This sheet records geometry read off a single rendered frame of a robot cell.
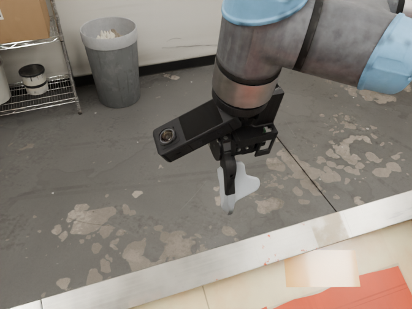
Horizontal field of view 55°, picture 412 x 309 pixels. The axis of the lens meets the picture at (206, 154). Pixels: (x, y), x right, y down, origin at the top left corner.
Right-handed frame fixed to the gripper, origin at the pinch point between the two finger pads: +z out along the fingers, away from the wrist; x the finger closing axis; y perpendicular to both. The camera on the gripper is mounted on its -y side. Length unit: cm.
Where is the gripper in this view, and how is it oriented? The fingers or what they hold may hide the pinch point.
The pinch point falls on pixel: (208, 175)
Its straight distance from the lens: 63.8
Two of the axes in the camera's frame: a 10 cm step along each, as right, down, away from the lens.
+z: -1.0, 5.5, 8.3
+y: 9.4, -2.2, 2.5
